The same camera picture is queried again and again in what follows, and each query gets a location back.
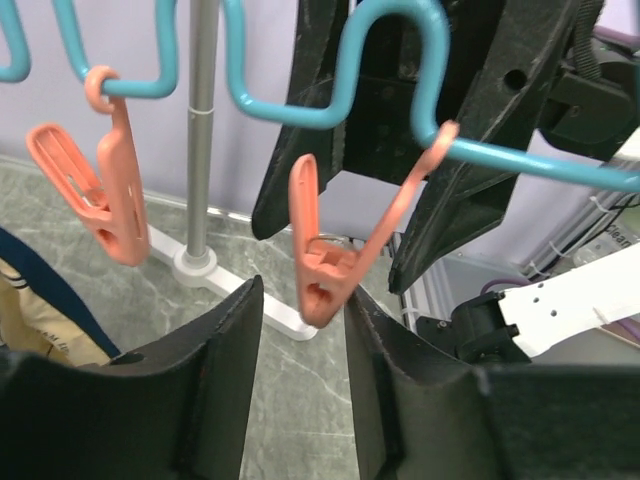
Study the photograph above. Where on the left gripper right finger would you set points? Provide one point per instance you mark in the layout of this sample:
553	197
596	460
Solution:
420	413

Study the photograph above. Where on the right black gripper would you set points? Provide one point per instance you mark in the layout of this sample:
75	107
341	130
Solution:
503	55

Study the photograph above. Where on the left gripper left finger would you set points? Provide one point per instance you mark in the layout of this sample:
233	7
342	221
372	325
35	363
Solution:
176	408

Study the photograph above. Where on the beige underwear blue trim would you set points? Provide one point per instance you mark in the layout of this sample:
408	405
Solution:
42	313

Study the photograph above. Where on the salmon clothespin end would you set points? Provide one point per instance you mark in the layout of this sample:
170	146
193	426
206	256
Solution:
326	273

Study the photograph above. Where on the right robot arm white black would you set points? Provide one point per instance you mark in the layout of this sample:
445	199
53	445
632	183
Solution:
589	112

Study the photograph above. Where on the silver white clothes rack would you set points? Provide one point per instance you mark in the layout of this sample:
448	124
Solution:
194	264

